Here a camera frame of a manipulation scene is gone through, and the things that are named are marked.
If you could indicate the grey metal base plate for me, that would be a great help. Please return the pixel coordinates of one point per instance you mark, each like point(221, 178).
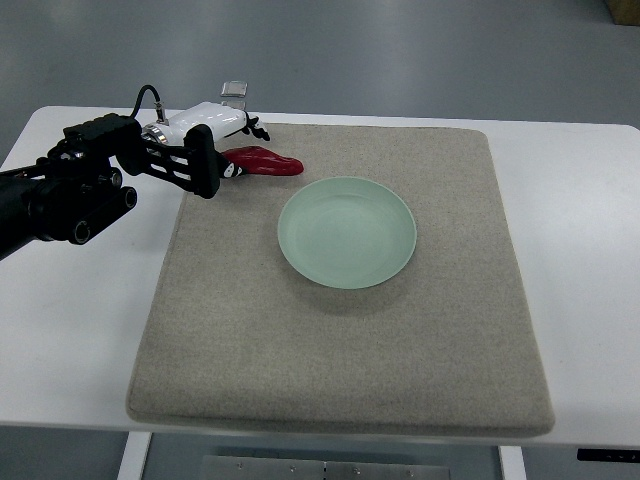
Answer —
point(228, 467)

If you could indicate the black desk control panel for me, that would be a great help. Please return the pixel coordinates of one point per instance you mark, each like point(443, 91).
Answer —
point(608, 455)

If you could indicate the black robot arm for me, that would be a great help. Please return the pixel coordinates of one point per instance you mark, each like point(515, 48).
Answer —
point(76, 191)

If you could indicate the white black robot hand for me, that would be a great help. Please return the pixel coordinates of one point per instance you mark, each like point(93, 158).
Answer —
point(223, 121)

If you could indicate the cardboard box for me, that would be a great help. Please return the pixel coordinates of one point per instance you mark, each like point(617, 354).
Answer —
point(624, 12)

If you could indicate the white right table leg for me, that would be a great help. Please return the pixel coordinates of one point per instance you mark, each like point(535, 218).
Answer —
point(512, 463)

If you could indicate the beige felt mat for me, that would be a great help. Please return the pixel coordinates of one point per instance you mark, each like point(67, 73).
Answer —
point(237, 339)

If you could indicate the white table leg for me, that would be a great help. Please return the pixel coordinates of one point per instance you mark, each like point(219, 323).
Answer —
point(134, 456)
point(512, 463)

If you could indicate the red pepper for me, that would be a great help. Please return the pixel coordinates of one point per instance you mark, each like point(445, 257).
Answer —
point(256, 160)

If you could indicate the lower floor outlet cover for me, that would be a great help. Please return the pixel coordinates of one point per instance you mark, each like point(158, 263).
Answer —
point(235, 104)

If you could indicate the white left table leg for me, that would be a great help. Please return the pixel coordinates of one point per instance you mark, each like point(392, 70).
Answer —
point(134, 456)

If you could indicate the light green plate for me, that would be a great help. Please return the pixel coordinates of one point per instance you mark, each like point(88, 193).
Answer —
point(347, 233)

